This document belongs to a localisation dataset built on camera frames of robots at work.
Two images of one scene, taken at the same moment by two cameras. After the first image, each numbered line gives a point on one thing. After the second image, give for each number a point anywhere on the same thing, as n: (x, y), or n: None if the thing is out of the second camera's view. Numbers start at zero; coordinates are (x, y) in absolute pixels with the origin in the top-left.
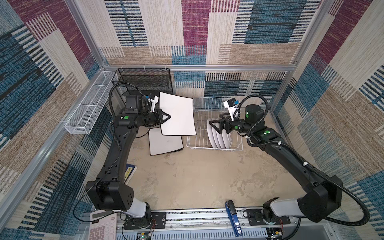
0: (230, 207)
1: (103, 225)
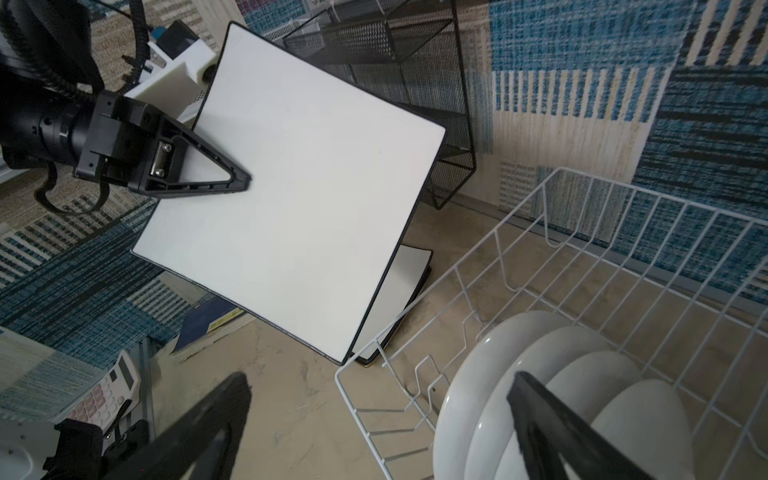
0: None
1: (101, 402)
